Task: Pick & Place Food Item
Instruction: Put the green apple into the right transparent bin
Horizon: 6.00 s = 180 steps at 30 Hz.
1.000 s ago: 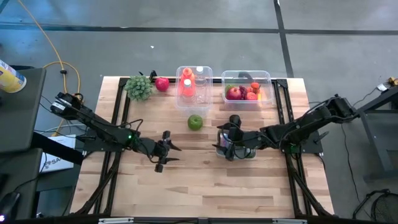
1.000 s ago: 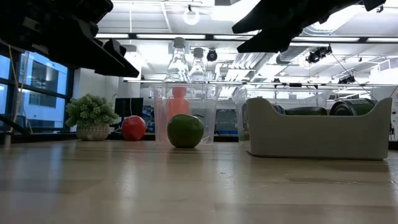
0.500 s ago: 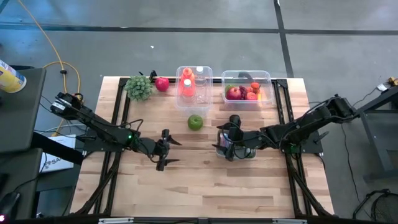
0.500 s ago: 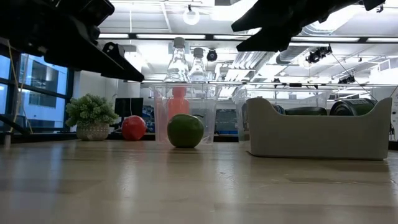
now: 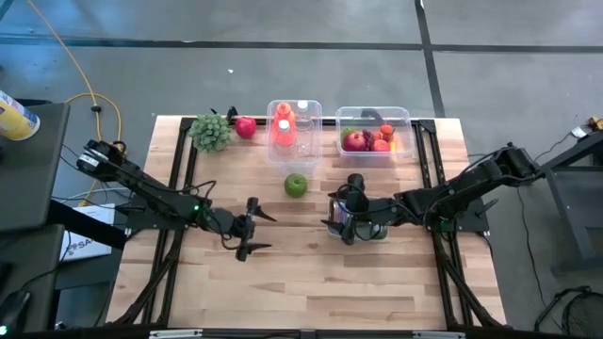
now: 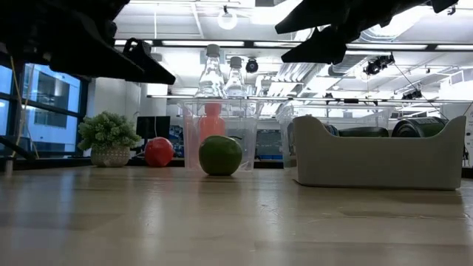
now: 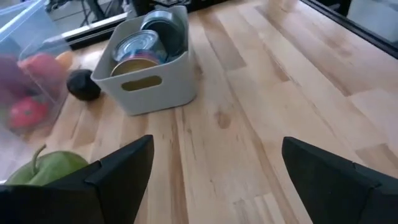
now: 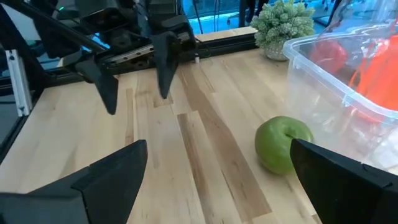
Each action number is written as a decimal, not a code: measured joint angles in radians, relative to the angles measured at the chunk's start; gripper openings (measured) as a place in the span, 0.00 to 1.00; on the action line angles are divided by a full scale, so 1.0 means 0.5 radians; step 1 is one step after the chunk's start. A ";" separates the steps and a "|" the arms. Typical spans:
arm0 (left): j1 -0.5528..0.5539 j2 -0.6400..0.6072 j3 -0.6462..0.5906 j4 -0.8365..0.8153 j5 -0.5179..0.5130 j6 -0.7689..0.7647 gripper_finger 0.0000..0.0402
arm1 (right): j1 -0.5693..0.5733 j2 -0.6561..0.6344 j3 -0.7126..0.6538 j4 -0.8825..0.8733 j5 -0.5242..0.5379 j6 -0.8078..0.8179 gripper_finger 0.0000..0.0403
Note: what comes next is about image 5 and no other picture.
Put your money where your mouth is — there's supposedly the orange plastic bottle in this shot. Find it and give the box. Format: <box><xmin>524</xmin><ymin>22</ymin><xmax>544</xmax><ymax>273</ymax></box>
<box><xmin>271</xmin><ymin>102</ymin><xmax>299</xmax><ymax>147</ymax></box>

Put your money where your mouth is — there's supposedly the black lower shelf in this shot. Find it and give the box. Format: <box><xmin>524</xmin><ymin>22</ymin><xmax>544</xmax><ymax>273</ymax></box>
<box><xmin>0</xmin><ymin>223</ymin><xmax>65</xmax><ymax>336</ymax></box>

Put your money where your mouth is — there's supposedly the yellow extension cable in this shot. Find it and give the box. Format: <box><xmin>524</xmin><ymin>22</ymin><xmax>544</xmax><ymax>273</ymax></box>
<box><xmin>26</xmin><ymin>0</ymin><xmax>124</xmax><ymax>208</ymax></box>

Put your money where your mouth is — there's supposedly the clear plastic bin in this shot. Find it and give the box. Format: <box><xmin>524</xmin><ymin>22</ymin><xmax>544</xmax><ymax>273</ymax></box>
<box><xmin>266</xmin><ymin>98</ymin><xmax>324</xmax><ymax>176</ymax></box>
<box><xmin>334</xmin><ymin>105</ymin><xmax>416</xmax><ymax>170</ymax></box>

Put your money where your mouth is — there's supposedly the orange tomato cluster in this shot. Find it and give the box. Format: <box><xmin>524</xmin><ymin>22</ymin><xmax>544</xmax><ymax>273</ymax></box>
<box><xmin>375</xmin><ymin>122</ymin><xmax>396</xmax><ymax>142</ymax></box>

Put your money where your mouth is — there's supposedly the small green potted plant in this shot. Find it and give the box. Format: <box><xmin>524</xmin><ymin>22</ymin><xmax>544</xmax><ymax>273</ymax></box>
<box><xmin>187</xmin><ymin>112</ymin><xmax>235</xmax><ymax>154</ymax></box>

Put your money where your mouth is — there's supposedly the yellow white canister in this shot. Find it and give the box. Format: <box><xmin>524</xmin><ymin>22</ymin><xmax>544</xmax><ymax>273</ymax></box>
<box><xmin>0</xmin><ymin>89</ymin><xmax>41</xmax><ymax>142</ymax></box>

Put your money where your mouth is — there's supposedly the black mesh basket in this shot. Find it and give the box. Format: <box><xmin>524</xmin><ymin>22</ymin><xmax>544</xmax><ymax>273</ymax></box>
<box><xmin>533</xmin><ymin>284</ymin><xmax>603</xmax><ymax>339</ymax></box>

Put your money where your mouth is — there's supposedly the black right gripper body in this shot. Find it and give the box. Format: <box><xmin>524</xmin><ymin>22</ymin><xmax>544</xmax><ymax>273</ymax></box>
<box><xmin>342</xmin><ymin>173</ymin><xmax>397</xmax><ymax>245</ymax></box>

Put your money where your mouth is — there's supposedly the black aluminium table frame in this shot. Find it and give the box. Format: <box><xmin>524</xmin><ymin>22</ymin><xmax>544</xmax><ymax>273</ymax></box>
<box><xmin>106</xmin><ymin>115</ymin><xmax>508</xmax><ymax>331</ymax></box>

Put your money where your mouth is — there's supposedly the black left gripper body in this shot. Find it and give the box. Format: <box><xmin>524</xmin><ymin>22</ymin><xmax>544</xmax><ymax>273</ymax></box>
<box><xmin>228</xmin><ymin>197</ymin><xmax>259</xmax><ymax>263</ymax></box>

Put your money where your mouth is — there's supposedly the black metal side table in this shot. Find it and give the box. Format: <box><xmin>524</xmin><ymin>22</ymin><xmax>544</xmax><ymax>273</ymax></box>
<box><xmin>536</xmin><ymin>129</ymin><xmax>603</xmax><ymax>277</ymax></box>

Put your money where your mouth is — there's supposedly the red onion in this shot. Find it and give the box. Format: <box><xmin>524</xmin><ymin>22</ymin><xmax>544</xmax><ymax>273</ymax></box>
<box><xmin>342</xmin><ymin>132</ymin><xmax>368</xmax><ymax>153</ymax></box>

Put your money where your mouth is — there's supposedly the black side desk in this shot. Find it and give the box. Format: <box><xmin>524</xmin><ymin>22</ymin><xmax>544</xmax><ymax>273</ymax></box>
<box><xmin>0</xmin><ymin>98</ymin><xmax>72</xmax><ymax>234</ymax></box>

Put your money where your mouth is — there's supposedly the white printed box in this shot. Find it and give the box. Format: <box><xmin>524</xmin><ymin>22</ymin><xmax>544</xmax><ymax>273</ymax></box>
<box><xmin>59</xmin><ymin>202</ymin><xmax>117</xmax><ymax>263</ymax></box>

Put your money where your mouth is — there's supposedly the red pomegranate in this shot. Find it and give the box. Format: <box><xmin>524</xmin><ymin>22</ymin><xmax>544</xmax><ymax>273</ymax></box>
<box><xmin>234</xmin><ymin>116</ymin><xmax>258</xmax><ymax>140</ymax></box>

